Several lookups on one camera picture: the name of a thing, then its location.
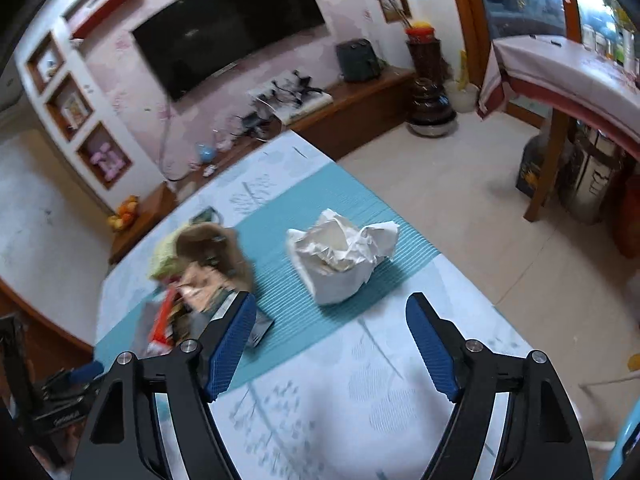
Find wooden television cabinet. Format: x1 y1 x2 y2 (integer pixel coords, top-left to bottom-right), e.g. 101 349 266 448
107 66 417 266

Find pale yellow paper box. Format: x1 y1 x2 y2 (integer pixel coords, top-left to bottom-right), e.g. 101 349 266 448
148 240 182 281

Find white bucket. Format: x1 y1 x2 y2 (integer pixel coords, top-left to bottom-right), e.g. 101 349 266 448
445 80 481 113

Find cluster of bottles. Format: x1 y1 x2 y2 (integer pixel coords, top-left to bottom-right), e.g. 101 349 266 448
580 10 640 73

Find dark air fryer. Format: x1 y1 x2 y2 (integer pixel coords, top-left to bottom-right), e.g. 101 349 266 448
336 38 377 83

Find photo frame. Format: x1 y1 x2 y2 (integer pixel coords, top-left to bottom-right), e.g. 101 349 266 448
60 92 87 129

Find black blender with red lid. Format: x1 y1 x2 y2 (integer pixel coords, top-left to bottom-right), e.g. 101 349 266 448
405 20 443 96

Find red wall shelf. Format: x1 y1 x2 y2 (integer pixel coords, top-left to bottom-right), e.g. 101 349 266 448
70 0 144 41

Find brown paper scrap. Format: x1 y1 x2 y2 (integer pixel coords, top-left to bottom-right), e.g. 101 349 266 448
177 265 236 313

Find dark round pot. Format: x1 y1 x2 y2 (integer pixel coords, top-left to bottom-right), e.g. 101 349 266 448
407 79 458 138

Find red snack wrapper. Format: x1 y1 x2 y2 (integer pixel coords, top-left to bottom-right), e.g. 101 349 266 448
150 290 177 347

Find black television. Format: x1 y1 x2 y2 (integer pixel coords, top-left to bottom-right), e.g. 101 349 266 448
131 0 327 103

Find white paper bag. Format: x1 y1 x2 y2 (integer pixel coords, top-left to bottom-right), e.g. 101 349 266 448
286 208 401 306

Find white set-top box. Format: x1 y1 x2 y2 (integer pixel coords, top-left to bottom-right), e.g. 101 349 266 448
248 85 335 126

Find brown bowl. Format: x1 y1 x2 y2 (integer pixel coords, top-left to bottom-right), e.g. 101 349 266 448
172 224 256 293

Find fruit bowl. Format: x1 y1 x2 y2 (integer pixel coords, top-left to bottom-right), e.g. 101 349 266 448
107 195 141 231

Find television power cable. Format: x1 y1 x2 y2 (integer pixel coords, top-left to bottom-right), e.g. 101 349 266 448
157 105 183 181

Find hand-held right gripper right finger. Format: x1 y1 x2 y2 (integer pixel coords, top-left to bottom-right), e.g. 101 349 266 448
406 291 594 480

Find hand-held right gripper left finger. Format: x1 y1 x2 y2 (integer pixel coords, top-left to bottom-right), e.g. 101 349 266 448
70 291 257 480

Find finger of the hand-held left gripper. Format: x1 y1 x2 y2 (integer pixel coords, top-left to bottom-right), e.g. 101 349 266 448
42 361 105 396

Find steel pot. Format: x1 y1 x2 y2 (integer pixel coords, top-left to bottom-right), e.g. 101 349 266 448
557 125 626 226

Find side table with pink cloth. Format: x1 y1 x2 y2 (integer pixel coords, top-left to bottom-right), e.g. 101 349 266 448
477 35 640 221

